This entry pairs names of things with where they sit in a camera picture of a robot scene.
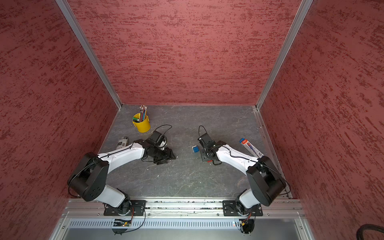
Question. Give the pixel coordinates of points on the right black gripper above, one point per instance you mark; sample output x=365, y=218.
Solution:
x=204, y=158

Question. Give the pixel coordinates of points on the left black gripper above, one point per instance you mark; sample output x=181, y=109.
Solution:
x=168, y=156

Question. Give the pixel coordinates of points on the dark blue square lego brick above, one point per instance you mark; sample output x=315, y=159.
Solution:
x=196, y=149

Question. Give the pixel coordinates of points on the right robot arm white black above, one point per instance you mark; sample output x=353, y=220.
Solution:
x=266, y=183

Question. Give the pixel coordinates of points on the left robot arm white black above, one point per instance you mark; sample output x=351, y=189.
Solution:
x=89, y=179

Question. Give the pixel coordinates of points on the yellow pencil cup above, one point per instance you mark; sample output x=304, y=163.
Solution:
x=143, y=126

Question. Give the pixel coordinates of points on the coloured pencils in cup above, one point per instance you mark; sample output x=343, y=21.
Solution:
x=143, y=112

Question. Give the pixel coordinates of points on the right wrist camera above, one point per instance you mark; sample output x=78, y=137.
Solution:
x=206, y=140

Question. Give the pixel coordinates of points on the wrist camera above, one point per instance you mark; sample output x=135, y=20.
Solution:
x=206, y=140
x=158, y=140

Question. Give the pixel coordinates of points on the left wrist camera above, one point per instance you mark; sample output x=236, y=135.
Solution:
x=158, y=140

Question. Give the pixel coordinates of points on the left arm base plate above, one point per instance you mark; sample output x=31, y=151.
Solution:
x=138, y=207

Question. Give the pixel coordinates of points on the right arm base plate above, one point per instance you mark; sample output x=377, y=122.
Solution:
x=231, y=207

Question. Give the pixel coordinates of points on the aluminium front rail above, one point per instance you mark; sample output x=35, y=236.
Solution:
x=189, y=208

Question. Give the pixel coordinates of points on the perforated cable duct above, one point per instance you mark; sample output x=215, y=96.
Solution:
x=195, y=224

